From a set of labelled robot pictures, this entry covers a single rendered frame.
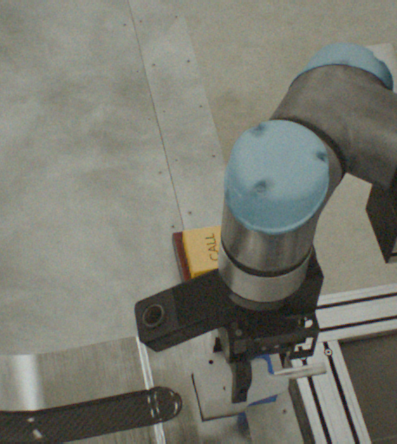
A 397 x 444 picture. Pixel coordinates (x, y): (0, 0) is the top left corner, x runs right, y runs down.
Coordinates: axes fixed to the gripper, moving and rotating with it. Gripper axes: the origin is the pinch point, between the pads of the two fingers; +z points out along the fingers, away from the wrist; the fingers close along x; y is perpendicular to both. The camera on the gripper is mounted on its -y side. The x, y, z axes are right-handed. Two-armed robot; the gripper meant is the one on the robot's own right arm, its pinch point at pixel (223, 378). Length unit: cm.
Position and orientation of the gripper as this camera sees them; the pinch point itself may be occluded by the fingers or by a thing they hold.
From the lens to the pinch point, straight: 111.9
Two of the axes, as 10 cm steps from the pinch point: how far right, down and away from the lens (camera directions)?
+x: -2.1, -8.1, 5.5
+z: -0.4, 5.7, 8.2
